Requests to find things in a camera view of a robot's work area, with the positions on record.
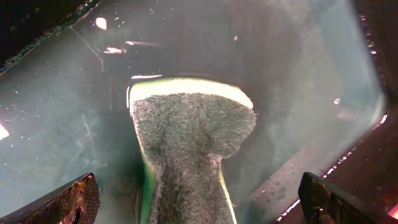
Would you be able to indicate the green yellow sponge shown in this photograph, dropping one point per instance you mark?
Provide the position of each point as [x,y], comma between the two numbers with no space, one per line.
[185,128]

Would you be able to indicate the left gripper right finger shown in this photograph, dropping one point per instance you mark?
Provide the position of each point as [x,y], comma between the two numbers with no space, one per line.
[324,203]

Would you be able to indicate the black water tray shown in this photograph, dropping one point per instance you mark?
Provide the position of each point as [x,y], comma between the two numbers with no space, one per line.
[67,68]

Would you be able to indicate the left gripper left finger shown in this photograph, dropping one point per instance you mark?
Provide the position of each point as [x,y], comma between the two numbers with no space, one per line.
[76,202]

